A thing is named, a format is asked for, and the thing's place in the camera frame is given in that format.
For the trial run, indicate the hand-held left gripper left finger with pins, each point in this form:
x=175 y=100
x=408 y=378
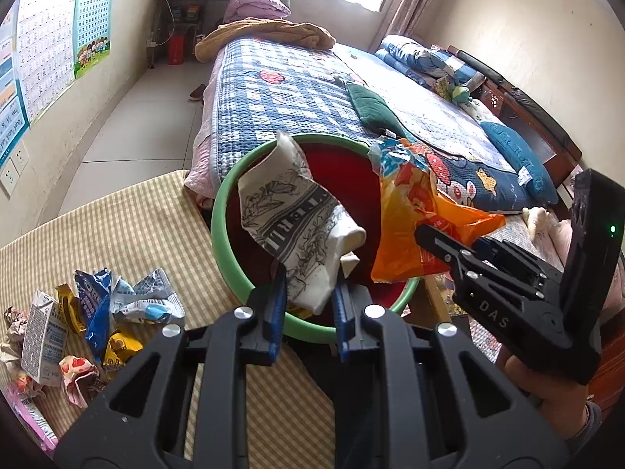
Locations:
x=278 y=303

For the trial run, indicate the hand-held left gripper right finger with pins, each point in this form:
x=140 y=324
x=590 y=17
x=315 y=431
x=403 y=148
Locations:
x=342 y=317

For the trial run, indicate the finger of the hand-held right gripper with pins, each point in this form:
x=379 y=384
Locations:
x=510 y=256
x=439 y=242

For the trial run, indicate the orange plastic bag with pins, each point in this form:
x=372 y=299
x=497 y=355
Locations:
x=410 y=215

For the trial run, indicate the white printed paper wrapper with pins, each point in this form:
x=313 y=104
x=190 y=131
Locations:
x=293 y=220

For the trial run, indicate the green plastic basin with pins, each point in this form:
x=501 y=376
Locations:
x=337 y=176

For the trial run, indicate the person's right hand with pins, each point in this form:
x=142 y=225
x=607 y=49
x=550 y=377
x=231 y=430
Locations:
x=551 y=400

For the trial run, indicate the blue pillow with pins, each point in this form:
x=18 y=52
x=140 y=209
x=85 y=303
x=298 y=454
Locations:
x=517 y=156

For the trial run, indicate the silver blue wrapper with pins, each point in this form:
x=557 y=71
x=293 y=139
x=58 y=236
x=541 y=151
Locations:
x=146 y=298

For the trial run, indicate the dark green cushion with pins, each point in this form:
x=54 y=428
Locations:
x=373 y=107

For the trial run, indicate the green plush toy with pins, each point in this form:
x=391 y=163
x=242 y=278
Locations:
x=459 y=92

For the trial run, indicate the wooden bed headboard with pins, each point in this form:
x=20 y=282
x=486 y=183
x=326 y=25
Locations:
x=527 y=102

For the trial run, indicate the yellow snack wrapper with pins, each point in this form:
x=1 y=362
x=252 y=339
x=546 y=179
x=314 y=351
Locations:
x=119 y=347

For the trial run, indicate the blue folded quilt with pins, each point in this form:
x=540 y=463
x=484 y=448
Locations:
x=415 y=56

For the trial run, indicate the bed with patchwork quilt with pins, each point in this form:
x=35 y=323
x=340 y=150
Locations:
x=293 y=93

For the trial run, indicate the yellow brown bar wrapper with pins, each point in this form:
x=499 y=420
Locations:
x=68 y=310

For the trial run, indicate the pink strawberry wrapper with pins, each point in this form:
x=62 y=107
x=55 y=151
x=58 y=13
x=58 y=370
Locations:
x=78 y=371

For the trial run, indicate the dark red shoe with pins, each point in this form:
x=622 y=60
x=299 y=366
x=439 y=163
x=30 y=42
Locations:
x=198 y=93

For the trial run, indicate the pink patterned curtain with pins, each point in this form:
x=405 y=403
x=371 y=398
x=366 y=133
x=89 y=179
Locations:
x=415 y=0

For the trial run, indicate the crumpled paper ball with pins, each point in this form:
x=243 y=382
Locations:
x=12 y=325

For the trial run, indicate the tan blanket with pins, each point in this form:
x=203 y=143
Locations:
x=263 y=34

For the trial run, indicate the red box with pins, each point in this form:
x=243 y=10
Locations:
x=176 y=50

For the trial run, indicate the pink packet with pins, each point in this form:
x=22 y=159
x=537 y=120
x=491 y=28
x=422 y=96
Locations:
x=29 y=415

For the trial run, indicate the pink folded quilt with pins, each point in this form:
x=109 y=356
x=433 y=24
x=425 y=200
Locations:
x=256 y=5

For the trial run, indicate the stack of books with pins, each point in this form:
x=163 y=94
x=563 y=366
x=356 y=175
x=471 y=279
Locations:
x=188 y=13

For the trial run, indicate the white wall socket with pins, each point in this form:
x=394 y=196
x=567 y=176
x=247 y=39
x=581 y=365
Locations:
x=7 y=180
x=19 y=159

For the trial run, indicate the green bordered wall poster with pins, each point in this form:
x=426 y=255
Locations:
x=95 y=14

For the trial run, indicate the white chart wall poster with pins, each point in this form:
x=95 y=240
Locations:
x=46 y=44

